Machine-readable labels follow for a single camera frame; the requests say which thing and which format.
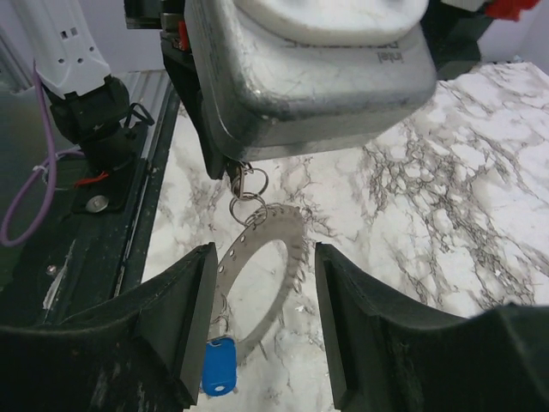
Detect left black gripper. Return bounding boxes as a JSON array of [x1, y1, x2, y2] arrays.
[[124, 0, 226, 179]]

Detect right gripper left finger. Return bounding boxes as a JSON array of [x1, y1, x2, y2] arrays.
[[1, 243, 217, 411]]

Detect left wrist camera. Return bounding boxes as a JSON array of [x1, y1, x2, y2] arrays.
[[184, 1, 437, 161]]

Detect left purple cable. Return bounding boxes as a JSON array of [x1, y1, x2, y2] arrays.
[[0, 59, 82, 248]]

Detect perforated metal ring disc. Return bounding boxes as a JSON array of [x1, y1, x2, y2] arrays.
[[208, 203, 306, 365]]

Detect blue plastic key tag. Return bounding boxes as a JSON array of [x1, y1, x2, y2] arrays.
[[201, 336, 237, 397]]

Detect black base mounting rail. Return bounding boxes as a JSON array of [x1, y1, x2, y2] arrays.
[[1, 88, 179, 327]]

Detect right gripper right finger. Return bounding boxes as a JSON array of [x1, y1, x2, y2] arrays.
[[315, 243, 548, 411]]

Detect keys with blue tag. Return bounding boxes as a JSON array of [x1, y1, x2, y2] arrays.
[[226, 161, 269, 227]]

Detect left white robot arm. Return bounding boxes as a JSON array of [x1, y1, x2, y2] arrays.
[[13, 1, 228, 179]]

